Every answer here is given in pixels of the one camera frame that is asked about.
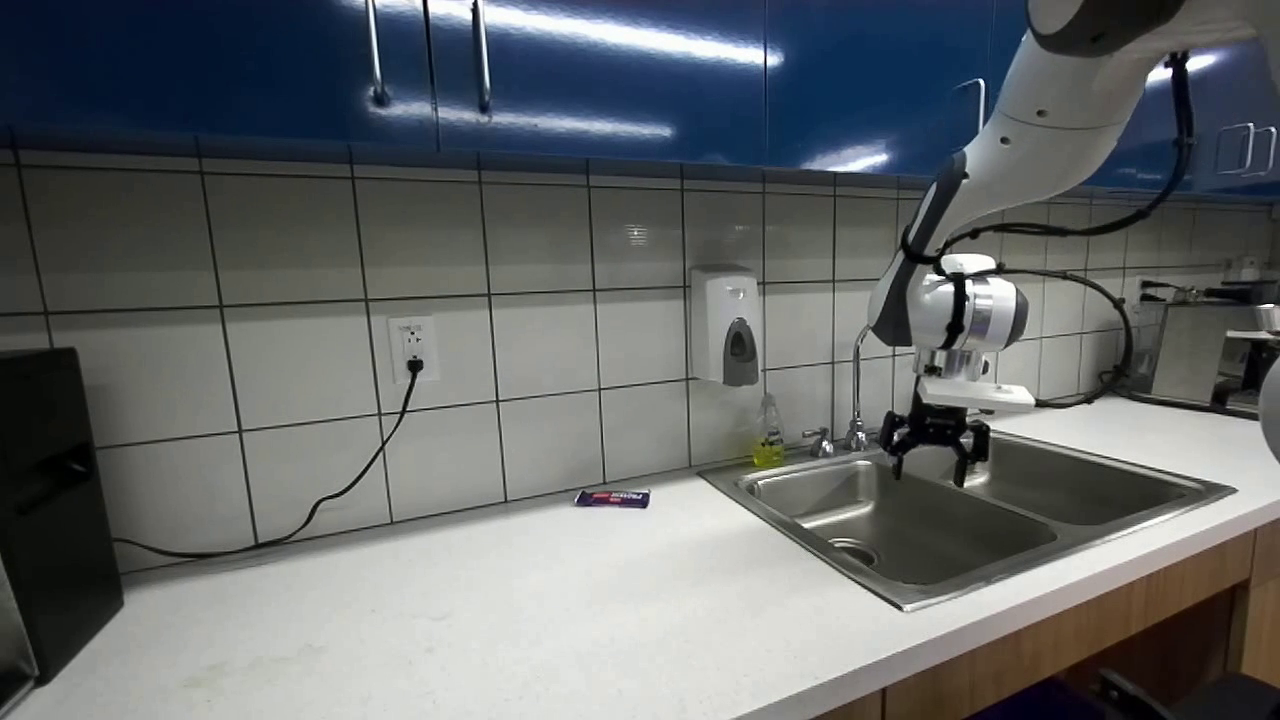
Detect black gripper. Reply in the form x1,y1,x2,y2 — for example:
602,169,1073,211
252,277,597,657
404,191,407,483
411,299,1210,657
877,398,997,490

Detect stainless steel double sink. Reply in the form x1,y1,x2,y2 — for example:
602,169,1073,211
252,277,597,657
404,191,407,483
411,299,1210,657
700,423,1238,617

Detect yellow dish soap bottle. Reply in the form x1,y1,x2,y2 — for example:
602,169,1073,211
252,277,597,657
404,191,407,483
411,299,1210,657
743,390,792,471

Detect wooden base cabinet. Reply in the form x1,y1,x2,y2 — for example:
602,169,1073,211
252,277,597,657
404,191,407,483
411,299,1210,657
817,524,1280,720

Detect silver countertop appliance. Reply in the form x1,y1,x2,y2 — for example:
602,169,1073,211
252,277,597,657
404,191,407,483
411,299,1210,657
1135,277,1280,418

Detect purple candy bar wrapper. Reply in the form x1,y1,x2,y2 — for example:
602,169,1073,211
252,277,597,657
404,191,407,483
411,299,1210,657
570,483,654,516

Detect blue cabinet door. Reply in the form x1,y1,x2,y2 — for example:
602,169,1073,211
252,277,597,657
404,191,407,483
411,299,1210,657
421,0,776,178
992,35,1280,200
763,0,1003,185
0,0,431,159

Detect black coffee maker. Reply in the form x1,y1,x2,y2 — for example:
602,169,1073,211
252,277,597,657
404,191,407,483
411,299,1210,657
0,343,128,685

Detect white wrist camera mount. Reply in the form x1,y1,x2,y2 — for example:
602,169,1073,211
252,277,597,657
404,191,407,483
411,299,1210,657
915,376,1040,416

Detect white wall soap dispenser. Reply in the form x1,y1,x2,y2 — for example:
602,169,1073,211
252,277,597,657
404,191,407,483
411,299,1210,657
685,267,768,390

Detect silver cabinet door handle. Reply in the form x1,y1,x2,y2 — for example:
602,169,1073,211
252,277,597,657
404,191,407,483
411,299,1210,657
358,0,398,113
467,0,494,114
955,75,992,149

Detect white wall outlet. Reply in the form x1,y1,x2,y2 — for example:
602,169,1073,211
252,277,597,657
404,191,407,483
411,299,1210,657
387,312,442,384

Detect black power cord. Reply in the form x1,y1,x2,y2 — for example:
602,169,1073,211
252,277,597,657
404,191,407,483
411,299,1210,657
111,357,428,560

